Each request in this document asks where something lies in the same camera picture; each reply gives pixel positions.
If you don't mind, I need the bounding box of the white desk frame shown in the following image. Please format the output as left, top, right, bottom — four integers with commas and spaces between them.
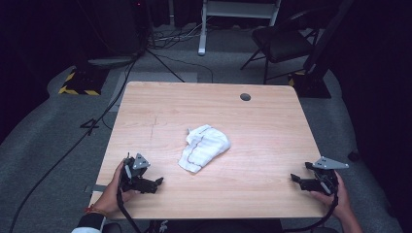
197, 0, 283, 57

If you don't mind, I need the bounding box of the left hand-held gripper cable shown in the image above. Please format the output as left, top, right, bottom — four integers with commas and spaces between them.
116, 168, 143, 233

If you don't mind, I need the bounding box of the grey stand foot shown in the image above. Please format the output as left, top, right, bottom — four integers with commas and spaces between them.
86, 55, 138, 70

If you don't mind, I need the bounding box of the black folding chair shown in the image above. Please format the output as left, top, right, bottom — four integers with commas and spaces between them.
240, 6, 326, 85

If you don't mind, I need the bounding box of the hand-held gripper cable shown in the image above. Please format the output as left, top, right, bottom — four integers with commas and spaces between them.
116, 168, 143, 233
281, 192, 340, 233

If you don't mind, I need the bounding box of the black yellow striped stand base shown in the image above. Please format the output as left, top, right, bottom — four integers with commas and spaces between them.
57, 65, 110, 97

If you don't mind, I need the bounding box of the black stand base yellow corner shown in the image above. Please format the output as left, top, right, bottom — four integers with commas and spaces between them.
288, 69, 332, 99

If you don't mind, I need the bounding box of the grey tape strip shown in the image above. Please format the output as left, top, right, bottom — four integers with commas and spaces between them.
84, 183, 108, 194

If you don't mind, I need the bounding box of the black slanted stand pole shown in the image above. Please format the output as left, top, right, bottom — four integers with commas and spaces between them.
303, 0, 355, 76

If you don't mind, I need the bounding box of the white cloth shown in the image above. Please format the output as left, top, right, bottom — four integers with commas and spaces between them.
177, 123, 232, 175

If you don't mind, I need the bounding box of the right hand-held gripper cable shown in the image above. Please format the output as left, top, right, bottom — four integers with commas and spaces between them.
281, 192, 340, 233

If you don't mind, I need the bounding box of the person's left hand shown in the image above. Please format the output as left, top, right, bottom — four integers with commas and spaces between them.
93, 160, 141, 216

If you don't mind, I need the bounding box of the bundle of floor cables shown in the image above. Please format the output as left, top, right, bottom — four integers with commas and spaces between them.
148, 18, 208, 50

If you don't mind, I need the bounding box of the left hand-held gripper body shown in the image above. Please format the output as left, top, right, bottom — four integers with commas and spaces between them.
120, 152, 156, 195

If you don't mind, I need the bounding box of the black computer tower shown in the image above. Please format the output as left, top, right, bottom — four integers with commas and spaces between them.
86, 0, 153, 58

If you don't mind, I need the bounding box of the long black floor cable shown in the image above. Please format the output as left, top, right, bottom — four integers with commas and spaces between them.
9, 52, 144, 233

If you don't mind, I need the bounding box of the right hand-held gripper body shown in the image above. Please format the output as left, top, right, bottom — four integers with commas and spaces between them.
299, 156, 350, 196

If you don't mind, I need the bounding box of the thin black floor cable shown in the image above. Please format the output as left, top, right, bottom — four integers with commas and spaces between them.
146, 48, 215, 84

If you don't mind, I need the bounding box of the person's right hand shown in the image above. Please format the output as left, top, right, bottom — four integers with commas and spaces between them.
309, 171, 353, 221

